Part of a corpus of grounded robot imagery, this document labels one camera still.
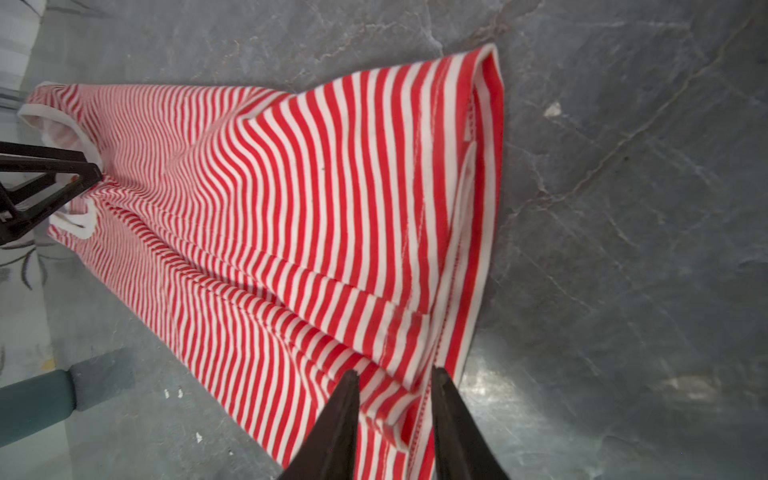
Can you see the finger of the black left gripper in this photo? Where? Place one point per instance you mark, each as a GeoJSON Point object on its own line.
{"type": "Point", "coordinates": [30, 158]}
{"type": "Point", "coordinates": [17, 220]}

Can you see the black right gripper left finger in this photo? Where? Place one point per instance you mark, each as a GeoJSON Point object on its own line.
{"type": "Point", "coordinates": [329, 451]}

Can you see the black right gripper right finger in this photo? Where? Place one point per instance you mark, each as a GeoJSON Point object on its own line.
{"type": "Point", "coordinates": [460, 449]}

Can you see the red white striped tank top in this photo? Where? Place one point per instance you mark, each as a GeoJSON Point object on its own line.
{"type": "Point", "coordinates": [274, 241]}

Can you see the teal ceramic cup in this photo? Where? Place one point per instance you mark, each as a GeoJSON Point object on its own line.
{"type": "Point", "coordinates": [32, 405]}

